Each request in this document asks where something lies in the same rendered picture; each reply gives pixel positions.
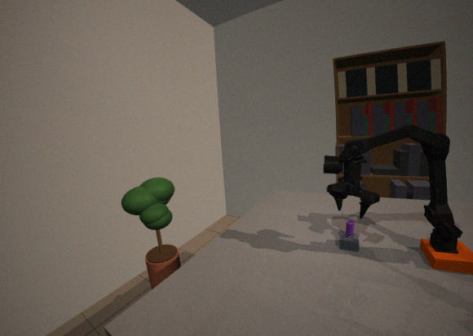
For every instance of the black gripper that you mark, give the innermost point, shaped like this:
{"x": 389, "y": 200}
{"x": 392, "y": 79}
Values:
{"x": 367, "y": 198}

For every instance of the dark purple marker cap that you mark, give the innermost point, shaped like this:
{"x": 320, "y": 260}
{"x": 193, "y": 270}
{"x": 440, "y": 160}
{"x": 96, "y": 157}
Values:
{"x": 350, "y": 227}

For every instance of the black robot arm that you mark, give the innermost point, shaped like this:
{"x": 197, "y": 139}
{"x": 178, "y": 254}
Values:
{"x": 436, "y": 148}

